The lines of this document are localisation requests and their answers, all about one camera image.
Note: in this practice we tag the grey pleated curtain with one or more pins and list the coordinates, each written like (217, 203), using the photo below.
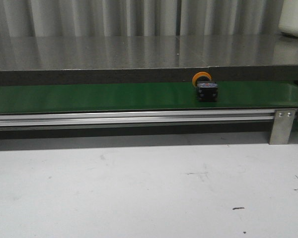
(45, 18)

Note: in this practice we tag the steel conveyor support bracket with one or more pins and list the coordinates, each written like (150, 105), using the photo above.
(282, 126)

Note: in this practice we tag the orange push button switch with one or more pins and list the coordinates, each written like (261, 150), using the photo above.
(206, 89)

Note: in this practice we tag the aluminium conveyor side rail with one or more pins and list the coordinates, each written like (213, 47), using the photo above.
(135, 117)

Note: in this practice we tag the dark grey stone counter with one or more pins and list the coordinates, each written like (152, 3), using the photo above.
(146, 59)

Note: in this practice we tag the green conveyor belt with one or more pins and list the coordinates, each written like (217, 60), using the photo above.
(143, 96)

